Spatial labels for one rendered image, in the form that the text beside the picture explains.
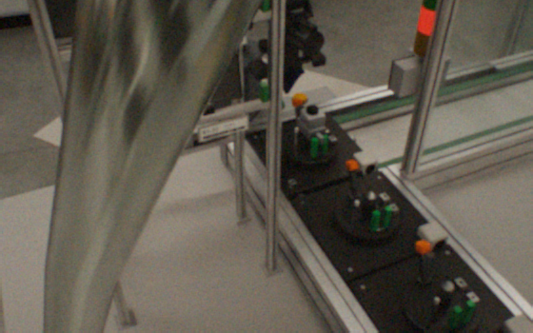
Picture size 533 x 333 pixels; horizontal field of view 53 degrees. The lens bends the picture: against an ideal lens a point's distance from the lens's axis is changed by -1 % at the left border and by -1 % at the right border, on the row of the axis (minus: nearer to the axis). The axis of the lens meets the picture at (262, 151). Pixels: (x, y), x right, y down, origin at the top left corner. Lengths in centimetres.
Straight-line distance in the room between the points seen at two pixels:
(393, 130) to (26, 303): 100
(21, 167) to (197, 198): 174
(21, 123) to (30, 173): 46
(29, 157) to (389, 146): 207
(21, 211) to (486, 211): 114
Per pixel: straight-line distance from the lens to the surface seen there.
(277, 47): 86
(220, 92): 91
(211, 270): 122
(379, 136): 150
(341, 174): 128
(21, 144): 316
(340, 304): 105
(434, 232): 117
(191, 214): 134
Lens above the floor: 182
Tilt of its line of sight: 40 degrees down
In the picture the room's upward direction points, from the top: straight up
